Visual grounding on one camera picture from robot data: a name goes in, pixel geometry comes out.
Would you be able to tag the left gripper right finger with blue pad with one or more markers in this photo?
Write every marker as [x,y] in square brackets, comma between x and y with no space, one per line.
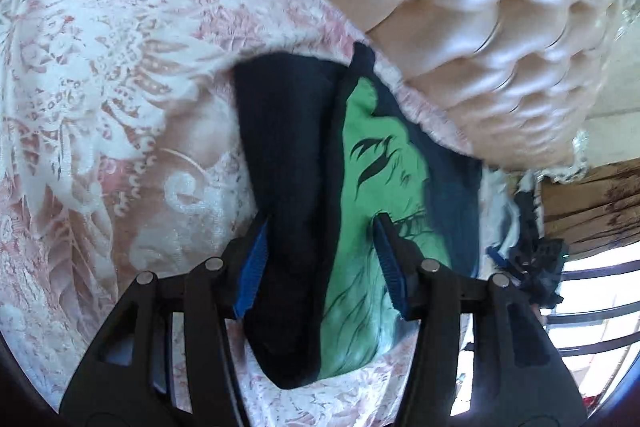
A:
[400,261]

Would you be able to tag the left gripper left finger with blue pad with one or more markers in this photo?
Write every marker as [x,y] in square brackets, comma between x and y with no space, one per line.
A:
[252,254]

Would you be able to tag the dark navy graphic sweatshirt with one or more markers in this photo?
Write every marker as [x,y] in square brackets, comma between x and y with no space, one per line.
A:
[328,149]

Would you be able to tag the pink white floral blanket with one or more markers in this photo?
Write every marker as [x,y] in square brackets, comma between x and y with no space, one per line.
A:
[121,152]

